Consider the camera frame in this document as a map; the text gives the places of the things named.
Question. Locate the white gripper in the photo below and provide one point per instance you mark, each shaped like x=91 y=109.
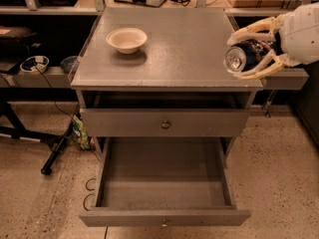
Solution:
x=301 y=34

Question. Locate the blue pepsi can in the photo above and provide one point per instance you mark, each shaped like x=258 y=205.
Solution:
x=246 y=55

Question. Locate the grey drawer cabinet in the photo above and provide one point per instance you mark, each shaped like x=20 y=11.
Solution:
x=166 y=98

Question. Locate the open grey middle drawer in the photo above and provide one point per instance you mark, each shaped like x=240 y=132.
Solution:
x=163 y=181

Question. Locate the closed grey top drawer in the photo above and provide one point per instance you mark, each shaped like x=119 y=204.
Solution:
x=164 y=123

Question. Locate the white paper bowl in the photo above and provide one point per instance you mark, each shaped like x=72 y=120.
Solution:
x=127 y=40

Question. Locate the dark round bowl on shelf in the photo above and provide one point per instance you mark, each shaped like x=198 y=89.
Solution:
x=68 y=63

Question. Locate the green chip bag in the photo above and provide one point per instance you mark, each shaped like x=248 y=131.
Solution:
x=80 y=134

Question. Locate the blue white bowl on shelf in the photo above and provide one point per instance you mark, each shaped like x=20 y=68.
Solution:
x=35 y=65

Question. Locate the black bag on shelf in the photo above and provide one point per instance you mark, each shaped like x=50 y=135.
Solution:
x=16 y=40

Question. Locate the grey metal shelf rack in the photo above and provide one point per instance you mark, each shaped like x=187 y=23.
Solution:
x=40 y=78

